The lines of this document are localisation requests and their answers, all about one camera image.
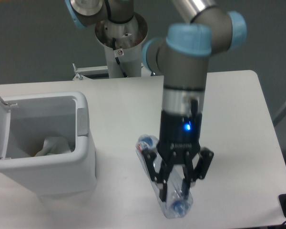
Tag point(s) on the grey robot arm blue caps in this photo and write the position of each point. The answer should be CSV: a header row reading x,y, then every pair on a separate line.
x,y
182,58

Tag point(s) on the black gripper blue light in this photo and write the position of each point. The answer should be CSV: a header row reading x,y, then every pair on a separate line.
x,y
178,145

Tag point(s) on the clear plastic water bottle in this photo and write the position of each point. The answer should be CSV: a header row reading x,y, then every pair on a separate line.
x,y
179,199

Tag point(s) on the white plastic wrapper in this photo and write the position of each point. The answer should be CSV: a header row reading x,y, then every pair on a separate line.
x,y
54,145

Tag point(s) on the white plastic trash can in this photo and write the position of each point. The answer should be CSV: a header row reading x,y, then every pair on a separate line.
x,y
25,122

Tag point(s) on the white metal base frame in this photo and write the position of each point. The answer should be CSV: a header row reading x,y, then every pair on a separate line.
x,y
101,72

